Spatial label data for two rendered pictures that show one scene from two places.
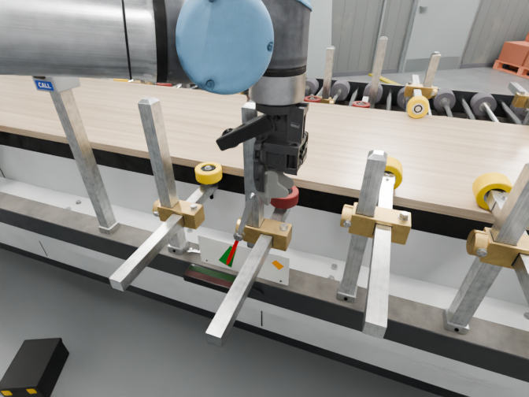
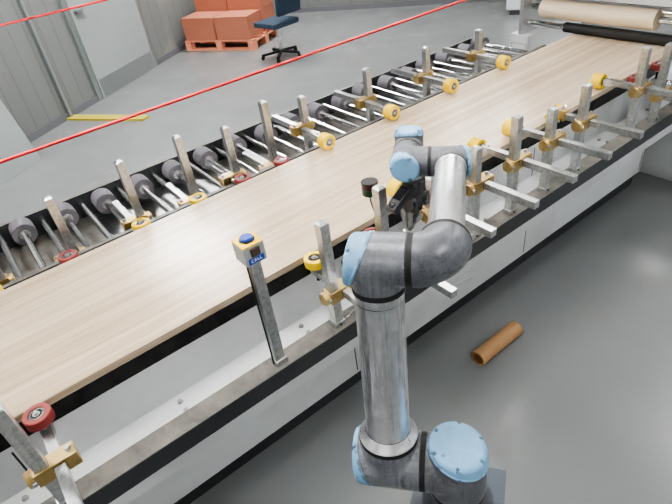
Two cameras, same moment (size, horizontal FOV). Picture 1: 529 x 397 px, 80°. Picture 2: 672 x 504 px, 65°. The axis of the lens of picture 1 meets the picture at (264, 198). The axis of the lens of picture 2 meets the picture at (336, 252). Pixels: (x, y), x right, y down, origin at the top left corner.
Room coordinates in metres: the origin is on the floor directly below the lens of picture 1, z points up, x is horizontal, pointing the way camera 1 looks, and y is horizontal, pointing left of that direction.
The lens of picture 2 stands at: (-0.19, 1.38, 2.07)
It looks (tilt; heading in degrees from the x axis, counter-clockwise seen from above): 36 degrees down; 307
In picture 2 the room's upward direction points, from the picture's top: 9 degrees counter-clockwise
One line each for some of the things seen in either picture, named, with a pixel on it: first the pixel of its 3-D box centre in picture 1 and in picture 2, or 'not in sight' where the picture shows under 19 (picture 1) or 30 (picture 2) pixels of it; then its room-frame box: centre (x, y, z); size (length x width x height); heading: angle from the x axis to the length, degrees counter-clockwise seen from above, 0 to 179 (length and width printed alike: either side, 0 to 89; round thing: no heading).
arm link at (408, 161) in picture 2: not in sight; (409, 160); (0.47, 0.08, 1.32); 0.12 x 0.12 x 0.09; 20
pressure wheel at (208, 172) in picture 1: (209, 183); (316, 268); (0.83, 0.17, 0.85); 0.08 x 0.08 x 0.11
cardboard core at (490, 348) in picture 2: not in sight; (497, 342); (0.32, -0.50, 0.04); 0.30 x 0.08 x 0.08; 70
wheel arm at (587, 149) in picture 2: not in sight; (556, 140); (0.25, -0.95, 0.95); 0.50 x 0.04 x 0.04; 160
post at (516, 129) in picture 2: not in sight; (513, 167); (0.36, -0.68, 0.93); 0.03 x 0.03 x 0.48; 70
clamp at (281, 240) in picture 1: (264, 231); not in sight; (0.61, 0.00, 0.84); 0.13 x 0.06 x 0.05; 70
